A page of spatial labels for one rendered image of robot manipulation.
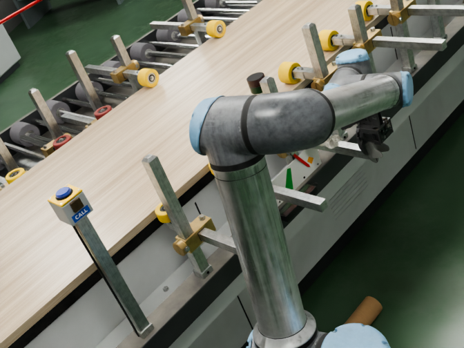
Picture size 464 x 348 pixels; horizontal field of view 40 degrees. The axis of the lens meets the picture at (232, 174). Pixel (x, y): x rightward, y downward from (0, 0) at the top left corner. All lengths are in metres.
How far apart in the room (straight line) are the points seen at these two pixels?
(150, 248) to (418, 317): 1.10
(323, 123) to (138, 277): 1.10
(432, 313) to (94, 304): 1.30
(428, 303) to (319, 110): 1.60
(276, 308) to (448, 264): 1.49
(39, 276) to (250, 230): 0.90
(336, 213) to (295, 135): 1.67
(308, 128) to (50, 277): 1.07
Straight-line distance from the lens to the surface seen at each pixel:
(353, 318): 2.60
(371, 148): 1.99
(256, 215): 1.31
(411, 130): 3.23
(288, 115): 1.18
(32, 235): 2.26
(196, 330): 2.11
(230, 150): 1.24
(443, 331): 2.60
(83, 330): 2.10
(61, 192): 1.66
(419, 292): 2.74
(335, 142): 2.09
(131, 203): 2.13
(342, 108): 1.33
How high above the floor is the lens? 1.98
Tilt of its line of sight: 32 degrees down
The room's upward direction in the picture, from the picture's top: 22 degrees counter-clockwise
